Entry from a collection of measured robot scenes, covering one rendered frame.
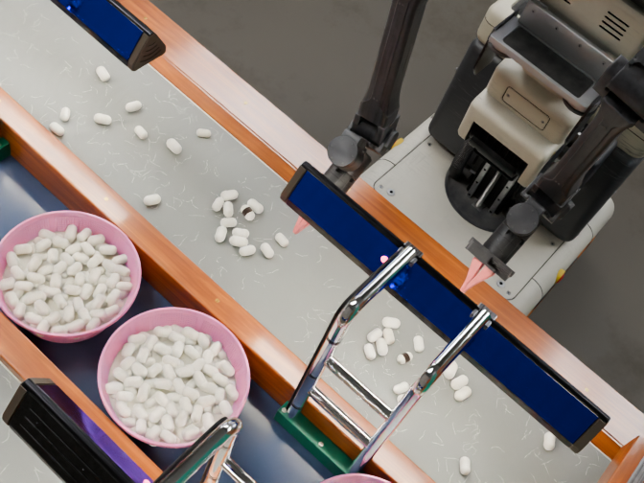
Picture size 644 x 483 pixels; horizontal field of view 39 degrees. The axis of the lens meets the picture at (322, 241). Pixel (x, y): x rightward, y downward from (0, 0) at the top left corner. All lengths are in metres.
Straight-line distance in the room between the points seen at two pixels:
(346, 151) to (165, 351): 0.49
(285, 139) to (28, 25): 0.62
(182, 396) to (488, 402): 0.58
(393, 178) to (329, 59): 0.78
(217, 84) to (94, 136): 0.30
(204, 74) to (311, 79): 1.17
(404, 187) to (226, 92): 0.78
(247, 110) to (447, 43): 1.63
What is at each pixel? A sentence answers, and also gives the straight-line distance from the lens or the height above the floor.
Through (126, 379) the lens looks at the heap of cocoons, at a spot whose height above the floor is 0.74.
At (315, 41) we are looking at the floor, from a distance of 3.31.
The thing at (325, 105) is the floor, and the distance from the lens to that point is 3.10.
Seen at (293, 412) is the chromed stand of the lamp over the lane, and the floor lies 0.75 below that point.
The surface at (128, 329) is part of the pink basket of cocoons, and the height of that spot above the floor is 0.75.
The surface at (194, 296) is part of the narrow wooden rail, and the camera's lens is 1.70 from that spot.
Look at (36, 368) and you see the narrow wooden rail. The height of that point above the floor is 0.76.
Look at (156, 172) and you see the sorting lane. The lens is 1.88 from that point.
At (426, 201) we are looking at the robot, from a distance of 2.60.
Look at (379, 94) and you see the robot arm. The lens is 1.66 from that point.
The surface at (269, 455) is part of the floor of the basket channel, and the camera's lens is 1.69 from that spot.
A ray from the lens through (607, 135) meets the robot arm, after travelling 1.50.
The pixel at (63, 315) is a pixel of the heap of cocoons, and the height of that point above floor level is 0.74.
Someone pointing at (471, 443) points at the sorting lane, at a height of 0.74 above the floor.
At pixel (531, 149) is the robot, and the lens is 2.13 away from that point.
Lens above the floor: 2.24
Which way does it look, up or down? 54 degrees down
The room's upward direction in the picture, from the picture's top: 24 degrees clockwise
